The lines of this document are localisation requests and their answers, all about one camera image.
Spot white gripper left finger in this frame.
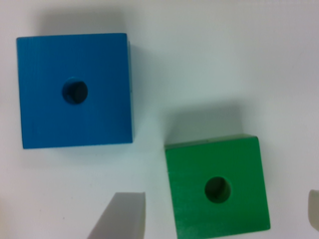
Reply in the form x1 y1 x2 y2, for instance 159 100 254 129
87 192 146 239

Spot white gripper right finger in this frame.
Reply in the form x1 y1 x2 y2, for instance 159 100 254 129
308 189 319 231

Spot green wooden block with hole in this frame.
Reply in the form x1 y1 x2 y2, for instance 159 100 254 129
165 134 270 239

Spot blue wooden block with hole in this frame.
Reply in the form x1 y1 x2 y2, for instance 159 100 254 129
16 33 133 149

